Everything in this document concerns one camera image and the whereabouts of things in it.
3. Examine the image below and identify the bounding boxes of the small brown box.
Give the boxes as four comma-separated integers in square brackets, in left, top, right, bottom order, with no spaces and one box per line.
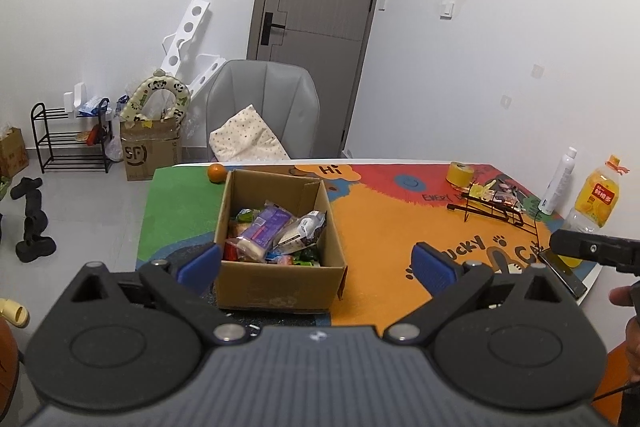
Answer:
[0,127,30,180]

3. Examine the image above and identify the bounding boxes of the black door handle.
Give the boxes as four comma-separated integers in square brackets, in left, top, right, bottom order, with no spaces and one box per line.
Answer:
[260,12,287,46]

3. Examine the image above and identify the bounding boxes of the panda print ring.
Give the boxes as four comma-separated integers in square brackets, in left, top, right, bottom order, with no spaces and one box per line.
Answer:
[120,69,193,128]

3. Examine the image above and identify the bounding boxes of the brown basketball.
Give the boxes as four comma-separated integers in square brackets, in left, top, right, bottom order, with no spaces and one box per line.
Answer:
[0,322,21,413]

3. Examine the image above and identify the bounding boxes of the cream slipper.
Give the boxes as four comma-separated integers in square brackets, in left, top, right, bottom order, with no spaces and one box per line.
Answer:
[0,298,31,328]

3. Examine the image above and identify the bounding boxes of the white perforated board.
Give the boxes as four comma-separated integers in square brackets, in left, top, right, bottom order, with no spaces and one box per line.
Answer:
[161,0,212,80]
[187,53,227,98]

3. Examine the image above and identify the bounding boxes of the dotted cream cushion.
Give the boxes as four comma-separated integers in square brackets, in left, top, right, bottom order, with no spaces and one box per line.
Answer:
[209,104,292,162]

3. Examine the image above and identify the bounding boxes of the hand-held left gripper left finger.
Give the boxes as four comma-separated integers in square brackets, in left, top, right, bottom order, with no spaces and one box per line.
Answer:
[65,241,251,343]

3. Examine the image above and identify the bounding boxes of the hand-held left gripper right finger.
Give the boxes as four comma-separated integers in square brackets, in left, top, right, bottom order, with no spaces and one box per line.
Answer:
[382,241,563,342]

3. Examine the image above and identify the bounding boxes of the white wafer packet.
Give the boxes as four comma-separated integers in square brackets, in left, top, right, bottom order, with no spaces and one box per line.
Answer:
[275,209,328,255]

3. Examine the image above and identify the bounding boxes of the yellow plastic clips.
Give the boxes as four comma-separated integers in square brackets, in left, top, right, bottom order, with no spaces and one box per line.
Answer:
[467,182,496,202]

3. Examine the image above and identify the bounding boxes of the clear plastic bags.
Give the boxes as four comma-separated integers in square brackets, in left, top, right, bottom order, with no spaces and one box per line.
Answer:
[487,179,531,212]

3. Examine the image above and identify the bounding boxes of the black smartphone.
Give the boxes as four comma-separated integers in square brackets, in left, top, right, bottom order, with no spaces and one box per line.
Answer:
[537,248,588,300]

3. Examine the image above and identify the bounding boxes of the taped cardboard box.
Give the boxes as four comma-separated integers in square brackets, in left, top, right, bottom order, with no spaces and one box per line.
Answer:
[120,114,183,182]

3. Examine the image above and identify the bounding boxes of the orange juice bottle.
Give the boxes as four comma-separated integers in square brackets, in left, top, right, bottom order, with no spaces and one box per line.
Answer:
[560,154,628,268]

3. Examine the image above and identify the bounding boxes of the blue plastic bag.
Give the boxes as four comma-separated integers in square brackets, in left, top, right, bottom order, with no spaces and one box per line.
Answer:
[77,97,111,116]

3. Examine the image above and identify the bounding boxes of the black shoe rack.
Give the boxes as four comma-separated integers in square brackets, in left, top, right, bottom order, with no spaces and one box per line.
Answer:
[31,99,113,174]

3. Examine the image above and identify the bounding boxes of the yellow tape roll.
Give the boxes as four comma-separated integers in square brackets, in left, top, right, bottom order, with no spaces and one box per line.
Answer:
[446,161,474,188]

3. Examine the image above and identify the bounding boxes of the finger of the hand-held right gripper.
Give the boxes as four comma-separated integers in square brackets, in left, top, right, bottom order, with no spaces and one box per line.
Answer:
[549,228,640,275]

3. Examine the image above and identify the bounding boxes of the person's right hand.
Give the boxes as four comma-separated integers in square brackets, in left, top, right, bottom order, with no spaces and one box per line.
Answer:
[609,286,640,383]

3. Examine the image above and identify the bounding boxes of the dark green snack packet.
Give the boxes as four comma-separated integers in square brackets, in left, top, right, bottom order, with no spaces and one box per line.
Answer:
[287,247,321,265]

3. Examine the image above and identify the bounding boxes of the white spray bottle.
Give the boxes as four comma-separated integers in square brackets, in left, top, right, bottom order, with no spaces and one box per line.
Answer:
[539,147,578,215]

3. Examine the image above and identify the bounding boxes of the orange cloth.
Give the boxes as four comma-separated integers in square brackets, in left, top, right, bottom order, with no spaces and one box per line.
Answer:
[592,347,640,427]

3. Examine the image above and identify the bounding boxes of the white plastic holder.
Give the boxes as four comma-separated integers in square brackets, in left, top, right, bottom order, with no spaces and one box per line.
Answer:
[62,82,88,114]

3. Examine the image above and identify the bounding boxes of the grey door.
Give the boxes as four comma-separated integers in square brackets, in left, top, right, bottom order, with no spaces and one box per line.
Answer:
[246,0,392,158]

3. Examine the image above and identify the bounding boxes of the clear plastic bag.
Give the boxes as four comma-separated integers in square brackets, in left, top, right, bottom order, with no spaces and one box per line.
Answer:
[102,122,126,162]

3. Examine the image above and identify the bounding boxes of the black wire rack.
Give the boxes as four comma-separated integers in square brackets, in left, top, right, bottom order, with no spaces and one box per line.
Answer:
[446,184,541,238]

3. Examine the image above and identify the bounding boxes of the thin black cable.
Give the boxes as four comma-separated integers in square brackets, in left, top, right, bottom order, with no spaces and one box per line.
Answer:
[534,207,546,255]

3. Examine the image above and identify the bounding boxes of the printed cat table mat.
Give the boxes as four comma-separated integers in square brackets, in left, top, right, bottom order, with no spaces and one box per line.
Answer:
[136,162,601,328]

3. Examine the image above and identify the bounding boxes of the black lumpy object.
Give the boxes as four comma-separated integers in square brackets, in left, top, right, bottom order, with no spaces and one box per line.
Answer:
[10,177,57,264]

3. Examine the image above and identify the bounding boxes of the purple label bread packet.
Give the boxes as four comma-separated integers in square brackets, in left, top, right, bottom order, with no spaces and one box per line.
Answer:
[235,202,293,263]

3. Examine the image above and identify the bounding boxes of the grey chair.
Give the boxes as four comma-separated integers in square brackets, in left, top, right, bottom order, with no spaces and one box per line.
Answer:
[206,59,321,160]

